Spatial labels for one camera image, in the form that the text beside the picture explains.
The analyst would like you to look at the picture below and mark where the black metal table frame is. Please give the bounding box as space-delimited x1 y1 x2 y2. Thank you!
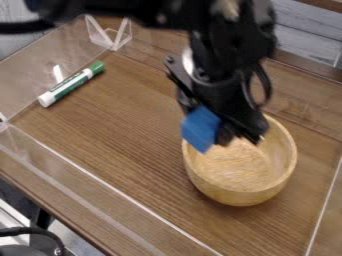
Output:
0 176 68 256

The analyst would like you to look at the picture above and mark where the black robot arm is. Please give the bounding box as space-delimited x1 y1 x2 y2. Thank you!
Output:
0 0 277 150

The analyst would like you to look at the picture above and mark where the brown wooden bowl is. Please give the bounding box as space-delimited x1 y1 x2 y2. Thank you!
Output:
182 116 298 207

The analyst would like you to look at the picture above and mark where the black cable bottom left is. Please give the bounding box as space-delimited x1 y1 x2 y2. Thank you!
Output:
0 226 66 256

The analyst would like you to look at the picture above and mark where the green and white marker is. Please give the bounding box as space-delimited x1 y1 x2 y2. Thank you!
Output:
37 60 106 108

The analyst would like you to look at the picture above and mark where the blue rectangular block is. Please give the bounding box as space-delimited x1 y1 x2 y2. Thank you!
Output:
180 106 222 153

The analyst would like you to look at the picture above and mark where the clear acrylic corner bracket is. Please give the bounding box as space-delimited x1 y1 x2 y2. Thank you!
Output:
84 15 132 51

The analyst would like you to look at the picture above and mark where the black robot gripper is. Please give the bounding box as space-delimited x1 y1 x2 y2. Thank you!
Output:
164 55 270 147

